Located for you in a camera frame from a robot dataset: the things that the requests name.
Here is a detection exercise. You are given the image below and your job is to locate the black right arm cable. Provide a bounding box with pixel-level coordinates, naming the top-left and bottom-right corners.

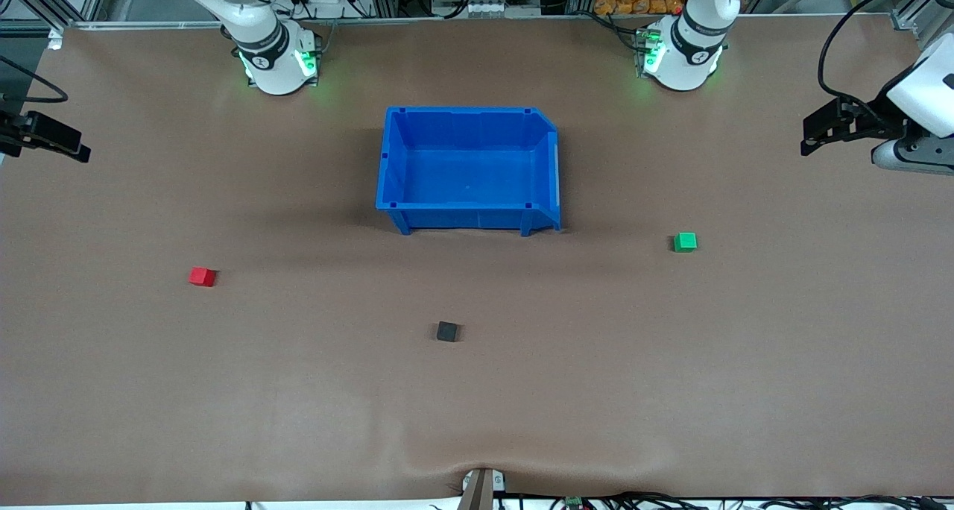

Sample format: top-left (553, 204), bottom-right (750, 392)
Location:
top-left (0, 54), bottom-right (69, 105)

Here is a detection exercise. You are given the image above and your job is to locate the brown table mat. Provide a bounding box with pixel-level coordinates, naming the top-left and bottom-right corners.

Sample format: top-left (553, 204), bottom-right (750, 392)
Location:
top-left (0, 14), bottom-right (954, 505)

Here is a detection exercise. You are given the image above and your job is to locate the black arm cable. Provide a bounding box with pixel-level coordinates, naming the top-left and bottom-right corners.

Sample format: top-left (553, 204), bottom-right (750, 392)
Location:
top-left (817, 0), bottom-right (954, 123)
top-left (0, 54), bottom-right (69, 105)

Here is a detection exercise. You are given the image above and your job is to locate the black floor cable bundle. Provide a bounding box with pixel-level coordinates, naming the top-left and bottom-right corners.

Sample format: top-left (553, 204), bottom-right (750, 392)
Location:
top-left (514, 491), bottom-right (954, 510)

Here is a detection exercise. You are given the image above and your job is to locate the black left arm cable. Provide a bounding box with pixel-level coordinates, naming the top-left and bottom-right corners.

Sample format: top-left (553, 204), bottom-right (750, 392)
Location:
top-left (817, 0), bottom-right (954, 123)

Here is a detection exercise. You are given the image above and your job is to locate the metal table clamp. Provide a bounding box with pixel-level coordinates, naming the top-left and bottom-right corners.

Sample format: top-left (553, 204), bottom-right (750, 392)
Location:
top-left (458, 467), bottom-right (508, 510)

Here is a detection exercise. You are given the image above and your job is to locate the blue plastic storage bin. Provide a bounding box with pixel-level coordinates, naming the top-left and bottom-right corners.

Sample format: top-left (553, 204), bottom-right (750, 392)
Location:
top-left (376, 106), bottom-right (562, 237)

